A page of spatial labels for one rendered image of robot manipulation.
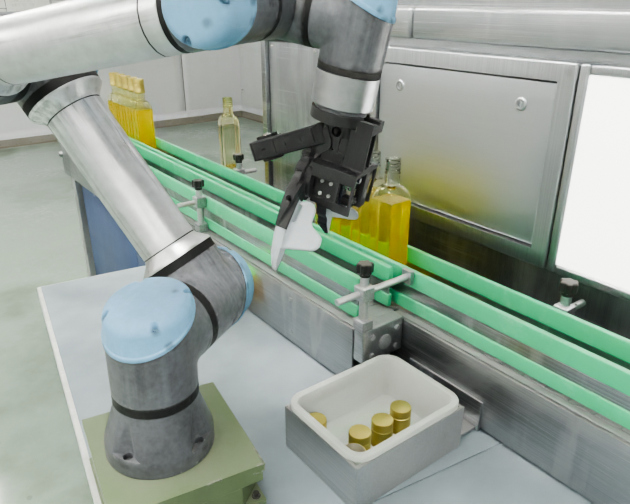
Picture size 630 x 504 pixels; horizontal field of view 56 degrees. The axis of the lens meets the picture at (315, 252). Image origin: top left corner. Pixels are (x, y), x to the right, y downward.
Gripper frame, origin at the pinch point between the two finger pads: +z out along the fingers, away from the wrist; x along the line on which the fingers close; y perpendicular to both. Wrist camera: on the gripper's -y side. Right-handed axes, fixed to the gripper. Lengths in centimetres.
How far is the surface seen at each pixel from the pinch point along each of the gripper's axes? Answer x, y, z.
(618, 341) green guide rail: 19.3, 43.3, 4.9
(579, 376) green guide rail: 13.5, 40.0, 9.3
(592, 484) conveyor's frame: 9, 47, 22
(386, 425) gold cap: 4.7, 18.0, 25.1
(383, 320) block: 22.4, 9.3, 19.3
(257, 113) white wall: 560, -329, 158
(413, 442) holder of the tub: 2.6, 22.8, 23.9
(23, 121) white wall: 346, -476, 177
